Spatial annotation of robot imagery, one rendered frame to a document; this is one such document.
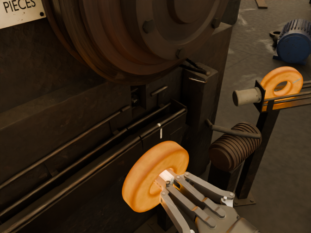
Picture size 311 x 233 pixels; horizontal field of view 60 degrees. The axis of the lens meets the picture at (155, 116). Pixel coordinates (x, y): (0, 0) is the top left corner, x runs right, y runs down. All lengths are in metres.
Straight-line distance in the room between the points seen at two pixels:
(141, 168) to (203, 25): 0.35
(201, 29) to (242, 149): 0.58
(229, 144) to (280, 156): 0.83
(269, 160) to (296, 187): 0.22
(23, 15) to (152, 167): 0.39
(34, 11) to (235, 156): 0.79
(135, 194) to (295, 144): 1.59
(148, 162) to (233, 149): 0.62
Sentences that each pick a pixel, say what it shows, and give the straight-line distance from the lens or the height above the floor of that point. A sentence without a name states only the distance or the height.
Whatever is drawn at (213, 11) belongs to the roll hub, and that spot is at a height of 1.06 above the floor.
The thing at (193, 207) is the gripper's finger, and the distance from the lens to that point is 0.49.
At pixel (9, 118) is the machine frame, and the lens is 0.69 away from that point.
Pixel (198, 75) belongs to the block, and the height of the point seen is 0.80.
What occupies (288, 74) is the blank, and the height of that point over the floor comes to 0.77.
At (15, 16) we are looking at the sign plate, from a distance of 0.63.
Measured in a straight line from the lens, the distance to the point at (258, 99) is 1.07.
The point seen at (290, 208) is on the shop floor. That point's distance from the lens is 1.64.
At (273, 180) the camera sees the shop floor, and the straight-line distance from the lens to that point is 1.72.
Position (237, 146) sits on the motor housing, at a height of 0.53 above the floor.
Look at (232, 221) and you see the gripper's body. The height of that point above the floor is 0.85.
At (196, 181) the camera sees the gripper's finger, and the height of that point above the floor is 0.85.
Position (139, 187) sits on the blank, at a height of 0.87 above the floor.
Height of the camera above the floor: 1.26
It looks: 40 degrees down
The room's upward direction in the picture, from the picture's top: straight up
